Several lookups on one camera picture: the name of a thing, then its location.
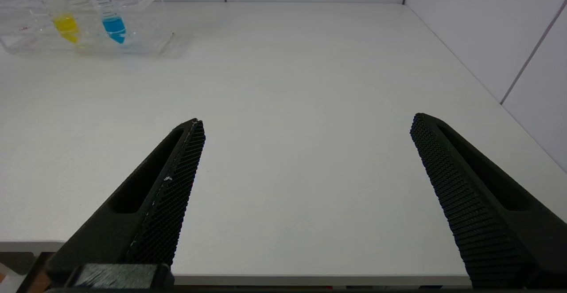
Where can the test tube with yellow pigment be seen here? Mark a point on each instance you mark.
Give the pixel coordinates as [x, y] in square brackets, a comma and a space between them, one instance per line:
[66, 26]

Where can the clear plastic test tube rack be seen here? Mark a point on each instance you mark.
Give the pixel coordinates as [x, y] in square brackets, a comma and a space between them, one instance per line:
[146, 22]

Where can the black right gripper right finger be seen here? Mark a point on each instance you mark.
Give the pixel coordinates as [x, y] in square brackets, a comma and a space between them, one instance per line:
[478, 213]

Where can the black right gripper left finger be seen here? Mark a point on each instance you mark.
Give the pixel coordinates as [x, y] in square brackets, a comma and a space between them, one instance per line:
[164, 213]

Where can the test tube with blue pigment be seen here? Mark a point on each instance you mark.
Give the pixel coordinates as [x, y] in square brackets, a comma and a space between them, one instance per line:
[114, 26]

